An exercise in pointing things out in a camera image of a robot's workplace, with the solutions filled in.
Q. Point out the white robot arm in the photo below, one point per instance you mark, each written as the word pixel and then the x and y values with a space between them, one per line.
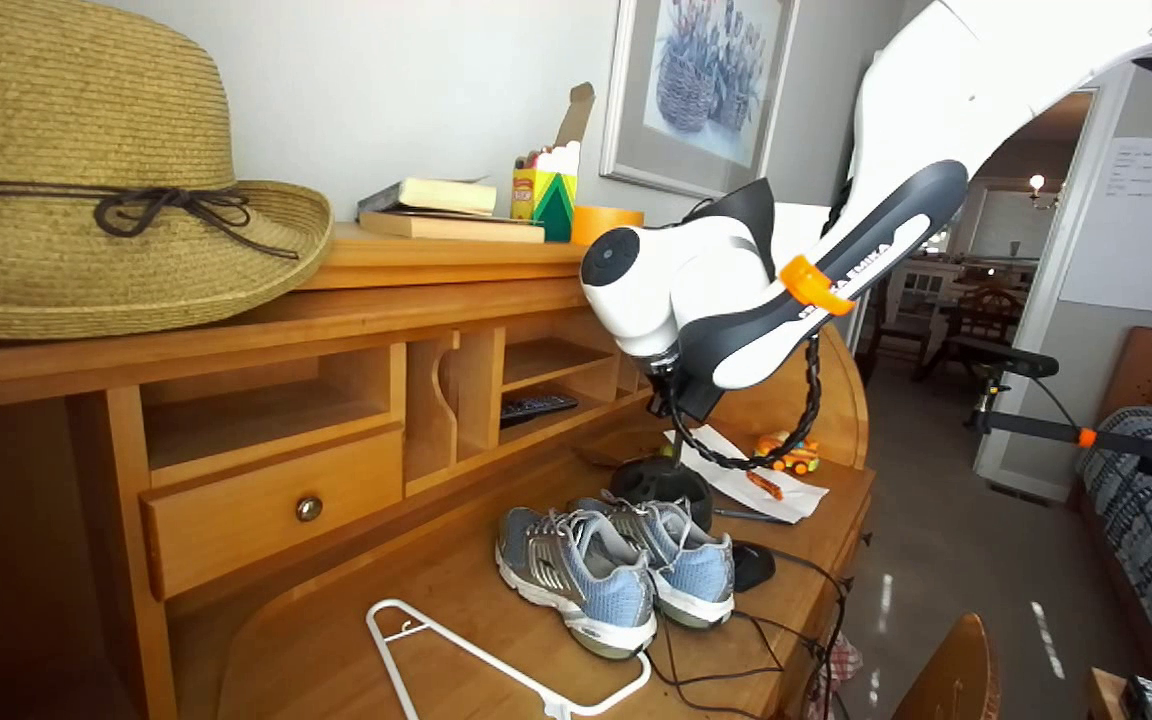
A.
pixel 712 302

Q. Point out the left grey blue sneaker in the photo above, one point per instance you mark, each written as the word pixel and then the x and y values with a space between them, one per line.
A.
pixel 587 574

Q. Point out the stacked books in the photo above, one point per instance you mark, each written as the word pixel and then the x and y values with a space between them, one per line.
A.
pixel 443 211

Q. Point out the white paper sheet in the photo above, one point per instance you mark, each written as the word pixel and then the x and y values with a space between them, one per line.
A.
pixel 721 467

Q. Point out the wooden roll-top desk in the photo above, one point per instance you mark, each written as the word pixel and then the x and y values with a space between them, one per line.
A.
pixel 398 339

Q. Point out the wooden chair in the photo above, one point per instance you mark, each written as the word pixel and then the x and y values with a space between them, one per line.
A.
pixel 958 681

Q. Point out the straw hat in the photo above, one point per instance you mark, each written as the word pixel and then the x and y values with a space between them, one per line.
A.
pixel 118 193

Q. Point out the black remote in cubby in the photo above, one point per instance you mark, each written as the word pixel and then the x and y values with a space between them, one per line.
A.
pixel 521 409

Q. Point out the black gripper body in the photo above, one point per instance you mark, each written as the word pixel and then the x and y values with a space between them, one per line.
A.
pixel 679 392

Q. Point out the wooden desk drawer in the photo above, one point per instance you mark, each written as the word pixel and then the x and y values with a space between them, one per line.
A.
pixel 258 514

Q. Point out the orange crayons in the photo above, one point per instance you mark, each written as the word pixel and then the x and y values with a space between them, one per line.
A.
pixel 782 470

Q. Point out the white wire clothes hanger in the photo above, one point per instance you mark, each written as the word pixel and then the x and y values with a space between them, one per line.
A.
pixel 413 622

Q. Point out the grey blue sneaker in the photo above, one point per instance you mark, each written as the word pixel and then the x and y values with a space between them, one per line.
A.
pixel 693 574
pixel 587 574

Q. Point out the right grey blue sneaker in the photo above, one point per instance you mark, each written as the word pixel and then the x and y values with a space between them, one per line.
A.
pixel 693 574

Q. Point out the framed flower picture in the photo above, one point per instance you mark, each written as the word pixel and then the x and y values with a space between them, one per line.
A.
pixel 693 95

